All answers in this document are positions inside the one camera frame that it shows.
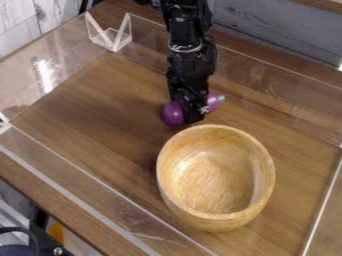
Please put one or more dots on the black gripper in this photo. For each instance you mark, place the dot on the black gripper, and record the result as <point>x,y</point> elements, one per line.
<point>187,77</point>

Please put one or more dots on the purple toy eggplant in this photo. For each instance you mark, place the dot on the purple toy eggplant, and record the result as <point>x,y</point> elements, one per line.
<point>173,115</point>

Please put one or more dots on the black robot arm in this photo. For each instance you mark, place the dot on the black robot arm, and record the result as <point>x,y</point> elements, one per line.
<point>188,20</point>

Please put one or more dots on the brown wooden bowl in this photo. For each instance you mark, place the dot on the brown wooden bowl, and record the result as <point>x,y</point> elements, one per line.
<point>215,175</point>

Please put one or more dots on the black clamp with screw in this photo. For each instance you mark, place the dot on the black clamp with screw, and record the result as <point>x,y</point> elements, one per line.
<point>49,247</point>

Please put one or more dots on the clear acrylic tray wall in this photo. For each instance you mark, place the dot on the clear acrylic tray wall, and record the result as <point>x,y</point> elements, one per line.
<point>81,134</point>

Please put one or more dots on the clear acrylic corner bracket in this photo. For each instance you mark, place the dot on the clear acrylic corner bracket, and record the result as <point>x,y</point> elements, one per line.
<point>108,35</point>

